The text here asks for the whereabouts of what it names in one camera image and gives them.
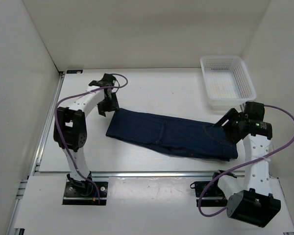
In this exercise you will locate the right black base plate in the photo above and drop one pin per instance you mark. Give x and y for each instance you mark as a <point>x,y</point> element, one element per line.
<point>213,197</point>

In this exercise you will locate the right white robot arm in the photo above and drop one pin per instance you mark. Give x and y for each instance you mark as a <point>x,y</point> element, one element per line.
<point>253,201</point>

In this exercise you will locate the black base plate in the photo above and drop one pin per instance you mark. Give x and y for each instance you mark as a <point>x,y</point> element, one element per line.
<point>74,195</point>
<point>213,197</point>

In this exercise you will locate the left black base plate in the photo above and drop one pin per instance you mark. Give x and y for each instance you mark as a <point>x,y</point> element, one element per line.
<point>74,195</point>

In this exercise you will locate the aluminium frame rail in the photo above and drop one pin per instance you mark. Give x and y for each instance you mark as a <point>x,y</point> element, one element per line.
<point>148,193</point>

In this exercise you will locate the white perforated plastic basket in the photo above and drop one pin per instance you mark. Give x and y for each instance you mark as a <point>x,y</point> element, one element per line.
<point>227,80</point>

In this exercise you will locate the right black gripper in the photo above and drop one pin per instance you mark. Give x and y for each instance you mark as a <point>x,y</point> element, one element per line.
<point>231,137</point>

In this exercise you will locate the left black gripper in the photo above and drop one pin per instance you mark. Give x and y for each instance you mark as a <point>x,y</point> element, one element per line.
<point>103,109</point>

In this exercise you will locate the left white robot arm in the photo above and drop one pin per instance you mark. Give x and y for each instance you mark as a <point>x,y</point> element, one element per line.
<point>70,131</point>

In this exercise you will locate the dark blue denim trousers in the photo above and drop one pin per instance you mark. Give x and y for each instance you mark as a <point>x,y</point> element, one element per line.
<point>172,135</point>

